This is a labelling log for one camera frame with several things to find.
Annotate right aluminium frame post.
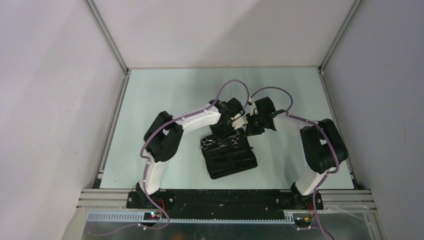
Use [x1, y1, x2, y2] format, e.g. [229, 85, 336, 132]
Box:
[318, 0, 364, 76]

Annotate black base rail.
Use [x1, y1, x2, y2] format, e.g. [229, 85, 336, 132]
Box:
[127, 188, 324, 222]

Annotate aluminium frame post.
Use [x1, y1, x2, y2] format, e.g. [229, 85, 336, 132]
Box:
[318, 0, 364, 76]
[83, 0, 129, 75]

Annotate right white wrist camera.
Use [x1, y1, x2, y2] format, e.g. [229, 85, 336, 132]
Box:
[248, 98, 259, 116]

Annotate left aluminium frame post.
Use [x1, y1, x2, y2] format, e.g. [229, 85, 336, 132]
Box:
[83, 0, 129, 75]

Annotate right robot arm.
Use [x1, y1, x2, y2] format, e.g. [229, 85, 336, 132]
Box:
[245, 97, 349, 209]

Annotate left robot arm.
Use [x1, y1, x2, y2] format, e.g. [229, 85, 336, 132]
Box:
[138, 97, 247, 208]

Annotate black zippered tool case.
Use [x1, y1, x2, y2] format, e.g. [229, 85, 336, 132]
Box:
[200, 128, 258, 180]

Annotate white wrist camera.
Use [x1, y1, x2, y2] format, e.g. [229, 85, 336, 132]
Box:
[248, 98, 259, 116]
[231, 113, 248, 130]

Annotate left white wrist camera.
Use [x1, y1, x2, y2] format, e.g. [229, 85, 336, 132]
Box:
[231, 113, 248, 130]

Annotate silver scissors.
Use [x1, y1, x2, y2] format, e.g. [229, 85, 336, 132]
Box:
[200, 137, 218, 150]
[219, 136, 240, 148]

